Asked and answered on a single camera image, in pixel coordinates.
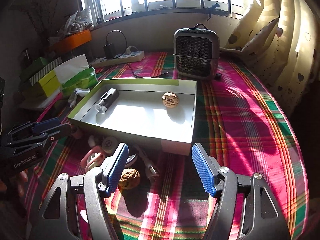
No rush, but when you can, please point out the walnut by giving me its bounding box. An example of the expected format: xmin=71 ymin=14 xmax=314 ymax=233
xmin=118 ymin=168 xmax=140 ymax=190
xmin=162 ymin=92 xmax=180 ymax=108

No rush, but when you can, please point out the pink clip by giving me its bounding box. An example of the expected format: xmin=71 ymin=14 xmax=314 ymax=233
xmin=80 ymin=146 xmax=106 ymax=173

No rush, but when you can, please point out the person left hand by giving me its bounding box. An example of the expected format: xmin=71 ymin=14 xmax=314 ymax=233
xmin=10 ymin=171 xmax=28 ymax=195

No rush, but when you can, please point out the white round cap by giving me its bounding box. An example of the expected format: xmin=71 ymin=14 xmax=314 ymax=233
xmin=101 ymin=137 xmax=118 ymax=154

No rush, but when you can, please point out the yellow green box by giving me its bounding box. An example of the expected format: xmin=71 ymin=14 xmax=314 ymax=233
xmin=30 ymin=70 xmax=60 ymax=98

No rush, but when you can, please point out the striped box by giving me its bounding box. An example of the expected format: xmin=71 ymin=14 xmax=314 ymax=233
xmin=29 ymin=57 xmax=62 ymax=86

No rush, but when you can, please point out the crumpled white tissue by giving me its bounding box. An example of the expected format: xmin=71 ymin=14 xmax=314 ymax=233
xmin=68 ymin=88 xmax=91 ymax=109

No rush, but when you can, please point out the plaid bedspread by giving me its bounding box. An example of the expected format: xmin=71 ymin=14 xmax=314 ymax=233
xmin=24 ymin=52 xmax=309 ymax=239

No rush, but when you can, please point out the green tissue pack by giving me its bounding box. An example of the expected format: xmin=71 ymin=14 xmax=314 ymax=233
xmin=54 ymin=54 xmax=98 ymax=98

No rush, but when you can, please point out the black clear small flashlight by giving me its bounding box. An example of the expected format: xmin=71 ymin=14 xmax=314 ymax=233
xmin=95 ymin=88 xmax=119 ymax=113

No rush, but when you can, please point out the white green cardboard box tray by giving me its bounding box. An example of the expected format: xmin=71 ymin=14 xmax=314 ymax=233
xmin=67 ymin=78 xmax=197 ymax=155

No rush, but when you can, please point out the walnut in tray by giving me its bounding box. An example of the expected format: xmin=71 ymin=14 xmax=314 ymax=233
xmin=162 ymin=92 xmax=180 ymax=108

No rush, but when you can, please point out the orange box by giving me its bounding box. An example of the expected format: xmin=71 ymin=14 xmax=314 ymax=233
xmin=48 ymin=30 xmax=92 ymax=55

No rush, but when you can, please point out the black charger adapter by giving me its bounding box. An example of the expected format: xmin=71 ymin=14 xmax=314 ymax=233
xmin=104 ymin=42 xmax=117 ymax=59

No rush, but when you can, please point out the plastic bag on sill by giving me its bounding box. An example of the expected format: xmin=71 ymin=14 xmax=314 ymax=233
xmin=58 ymin=7 xmax=94 ymax=37

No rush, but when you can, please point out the white power strip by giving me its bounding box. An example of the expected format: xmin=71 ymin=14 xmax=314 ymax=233
xmin=90 ymin=46 xmax=145 ymax=68

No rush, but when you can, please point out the grey mini air cooler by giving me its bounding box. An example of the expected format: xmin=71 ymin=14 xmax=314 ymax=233
xmin=174 ymin=23 xmax=221 ymax=80

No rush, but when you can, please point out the cream heart curtain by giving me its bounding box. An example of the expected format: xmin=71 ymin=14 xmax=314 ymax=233
xmin=222 ymin=0 xmax=319 ymax=116

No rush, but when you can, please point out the white usb plug cable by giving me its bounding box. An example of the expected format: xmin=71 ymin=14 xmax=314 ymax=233
xmin=133 ymin=144 xmax=160 ymax=183

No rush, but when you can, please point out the black charger cable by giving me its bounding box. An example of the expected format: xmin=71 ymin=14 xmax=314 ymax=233
xmin=105 ymin=29 xmax=170 ymax=79

